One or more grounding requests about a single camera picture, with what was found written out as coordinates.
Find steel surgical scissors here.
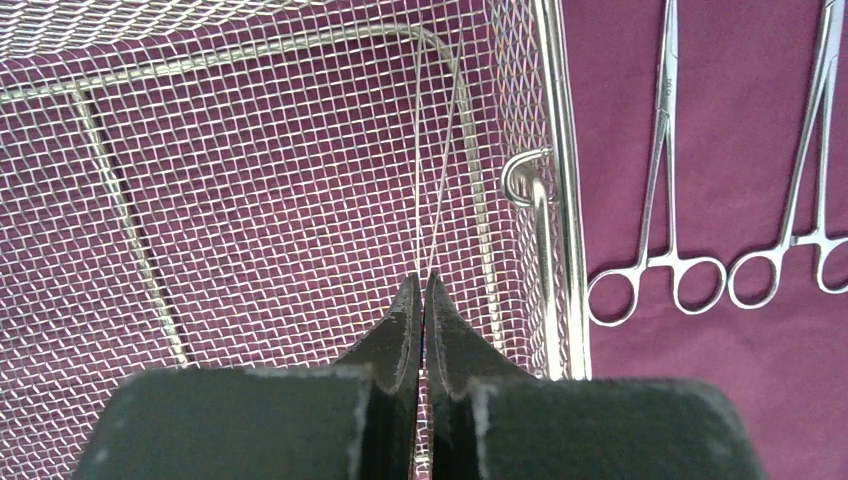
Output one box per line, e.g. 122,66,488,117
727,0,848,311

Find steel instrument tray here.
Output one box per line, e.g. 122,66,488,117
1,1,592,479

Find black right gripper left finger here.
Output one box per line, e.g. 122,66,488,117
73,275,422,479

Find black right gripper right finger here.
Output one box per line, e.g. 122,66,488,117
424,274,767,479

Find maroon surgical wrap cloth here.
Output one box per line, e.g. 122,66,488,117
0,0,848,480

